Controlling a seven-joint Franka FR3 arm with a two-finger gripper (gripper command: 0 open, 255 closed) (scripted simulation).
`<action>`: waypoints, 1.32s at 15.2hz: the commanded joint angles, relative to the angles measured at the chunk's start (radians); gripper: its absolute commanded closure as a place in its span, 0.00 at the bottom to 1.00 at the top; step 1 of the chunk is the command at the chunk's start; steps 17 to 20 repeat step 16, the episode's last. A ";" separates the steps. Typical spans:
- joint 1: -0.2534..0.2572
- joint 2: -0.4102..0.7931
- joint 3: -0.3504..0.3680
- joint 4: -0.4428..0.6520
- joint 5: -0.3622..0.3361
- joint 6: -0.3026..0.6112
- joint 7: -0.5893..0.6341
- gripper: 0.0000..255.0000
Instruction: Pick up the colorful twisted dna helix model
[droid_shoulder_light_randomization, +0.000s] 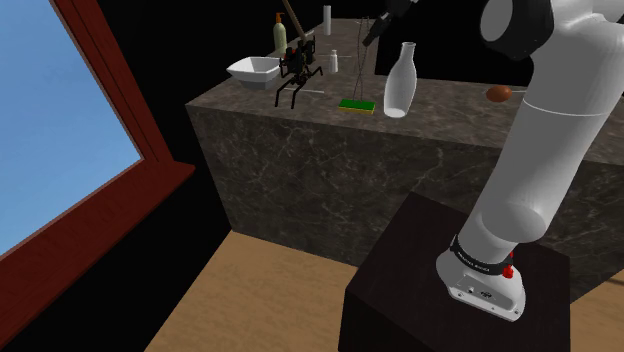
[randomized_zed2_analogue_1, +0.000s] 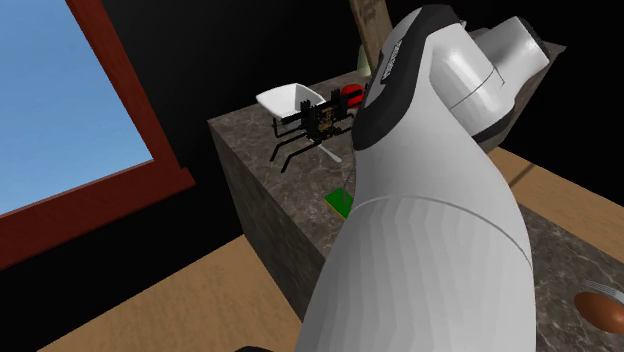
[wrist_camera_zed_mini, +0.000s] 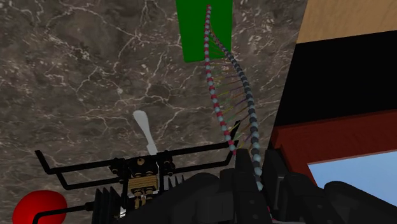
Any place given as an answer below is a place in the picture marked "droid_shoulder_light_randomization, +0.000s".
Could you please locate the brown wooden stick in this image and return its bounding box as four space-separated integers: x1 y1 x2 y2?
281 0 309 44

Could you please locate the white vase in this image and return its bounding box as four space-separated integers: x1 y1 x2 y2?
382 41 419 120

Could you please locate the green soap dispenser bottle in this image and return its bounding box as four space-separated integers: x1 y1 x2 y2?
272 11 289 58

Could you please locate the black spider robot toy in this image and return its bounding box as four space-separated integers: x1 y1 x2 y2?
273 36 324 110

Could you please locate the thin dark wire stand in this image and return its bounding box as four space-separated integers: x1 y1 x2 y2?
352 16 373 102

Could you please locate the red framed window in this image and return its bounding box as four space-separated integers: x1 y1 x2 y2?
0 0 197 348

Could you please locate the brown egg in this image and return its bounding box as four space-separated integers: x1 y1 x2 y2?
485 85 514 104

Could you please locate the white angular bowl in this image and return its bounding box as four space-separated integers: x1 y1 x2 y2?
225 55 282 91

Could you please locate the dark robot stand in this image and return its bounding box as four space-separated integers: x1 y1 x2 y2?
337 191 572 352

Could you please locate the green yellow sponge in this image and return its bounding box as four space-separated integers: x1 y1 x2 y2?
338 98 377 116

